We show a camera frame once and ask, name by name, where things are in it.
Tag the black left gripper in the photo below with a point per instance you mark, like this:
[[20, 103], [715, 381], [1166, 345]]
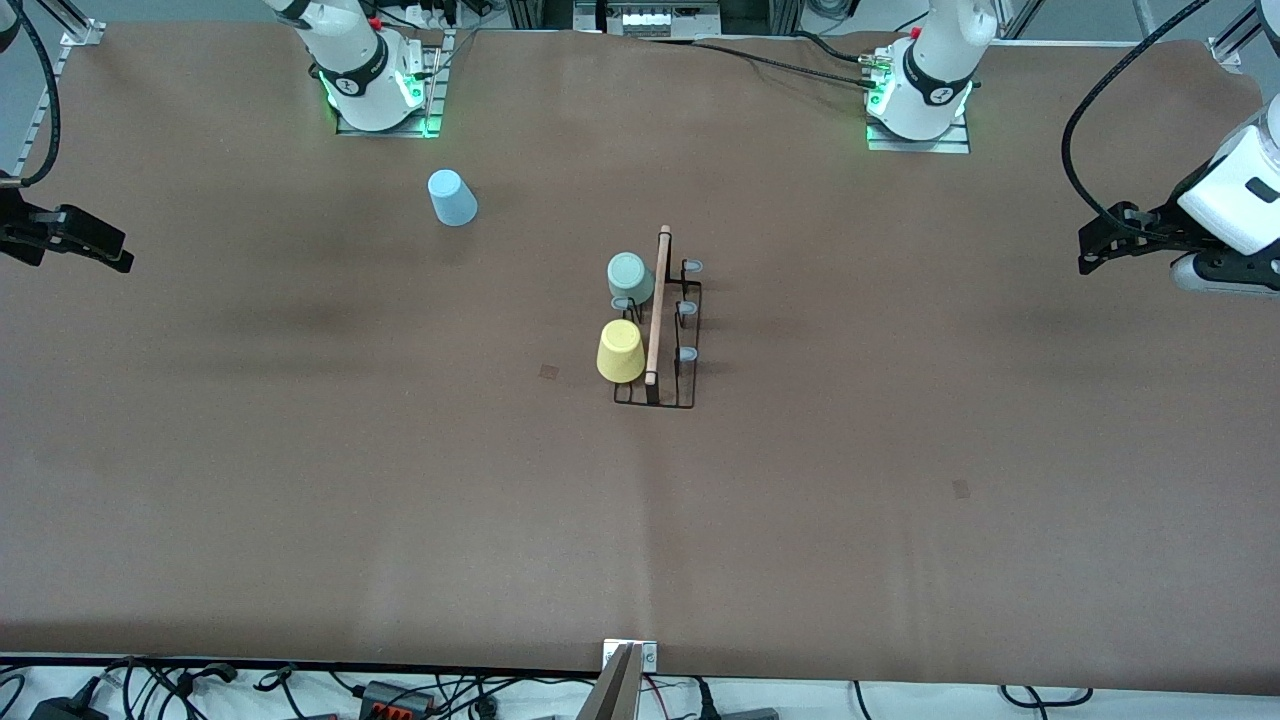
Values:
[[1163, 224]]

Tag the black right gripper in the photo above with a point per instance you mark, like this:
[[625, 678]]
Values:
[[22, 228]]

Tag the mint green plastic cup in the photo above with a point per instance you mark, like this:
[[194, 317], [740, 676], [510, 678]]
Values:
[[630, 275]]

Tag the yellow plastic cup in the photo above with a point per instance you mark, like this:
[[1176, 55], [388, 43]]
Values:
[[620, 352]]

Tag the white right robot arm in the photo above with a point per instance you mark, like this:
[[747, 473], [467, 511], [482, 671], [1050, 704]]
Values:
[[350, 45]]

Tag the light blue plastic cup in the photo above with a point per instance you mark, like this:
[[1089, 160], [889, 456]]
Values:
[[453, 200]]

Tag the white power strip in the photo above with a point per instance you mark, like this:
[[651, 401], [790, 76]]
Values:
[[425, 15]]

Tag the brown paper table cover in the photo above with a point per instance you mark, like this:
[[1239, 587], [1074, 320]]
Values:
[[800, 500]]

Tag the black power adapter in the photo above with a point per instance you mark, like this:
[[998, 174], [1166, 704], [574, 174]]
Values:
[[65, 710]]

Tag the white control device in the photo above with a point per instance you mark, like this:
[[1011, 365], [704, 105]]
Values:
[[655, 18]]

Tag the black box with orange plugs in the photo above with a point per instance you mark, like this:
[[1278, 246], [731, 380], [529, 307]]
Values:
[[395, 696]]

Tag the grey power adapter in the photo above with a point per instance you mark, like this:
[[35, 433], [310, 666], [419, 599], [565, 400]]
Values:
[[750, 714]]

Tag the aluminium frame rail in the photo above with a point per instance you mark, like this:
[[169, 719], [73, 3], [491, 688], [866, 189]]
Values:
[[35, 125]]

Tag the aluminium left arm base plate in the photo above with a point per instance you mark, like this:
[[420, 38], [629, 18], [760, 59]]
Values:
[[950, 143]]

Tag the aluminium corner bracket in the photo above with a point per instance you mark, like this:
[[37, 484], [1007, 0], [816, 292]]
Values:
[[82, 32], [1228, 45]]

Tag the silver post bracket plate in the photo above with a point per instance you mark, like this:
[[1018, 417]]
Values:
[[650, 655]]

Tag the aluminium camera post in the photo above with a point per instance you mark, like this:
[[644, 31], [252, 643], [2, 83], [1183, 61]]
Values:
[[612, 695]]

